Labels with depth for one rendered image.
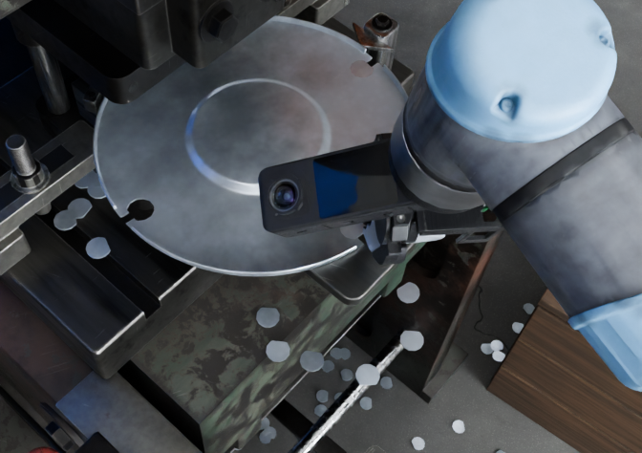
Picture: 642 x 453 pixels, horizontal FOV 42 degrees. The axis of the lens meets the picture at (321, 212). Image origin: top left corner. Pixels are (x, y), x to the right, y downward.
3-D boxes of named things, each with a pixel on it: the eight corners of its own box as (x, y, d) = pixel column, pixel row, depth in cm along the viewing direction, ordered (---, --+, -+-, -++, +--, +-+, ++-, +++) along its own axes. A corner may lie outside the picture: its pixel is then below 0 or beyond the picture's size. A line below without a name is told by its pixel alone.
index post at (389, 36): (391, 84, 90) (403, 18, 81) (373, 99, 88) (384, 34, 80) (371, 70, 90) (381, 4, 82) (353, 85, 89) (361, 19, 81)
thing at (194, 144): (229, 345, 64) (229, 340, 64) (32, 116, 75) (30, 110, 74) (483, 155, 76) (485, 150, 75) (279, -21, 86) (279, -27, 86)
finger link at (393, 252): (393, 272, 65) (416, 250, 56) (373, 274, 64) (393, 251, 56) (387, 213, 66) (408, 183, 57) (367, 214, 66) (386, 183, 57)
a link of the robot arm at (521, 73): (531, 175, 34) (409, 10, 35) (462, 233, 44) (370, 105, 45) (675, 77, 35) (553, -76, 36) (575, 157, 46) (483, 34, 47)
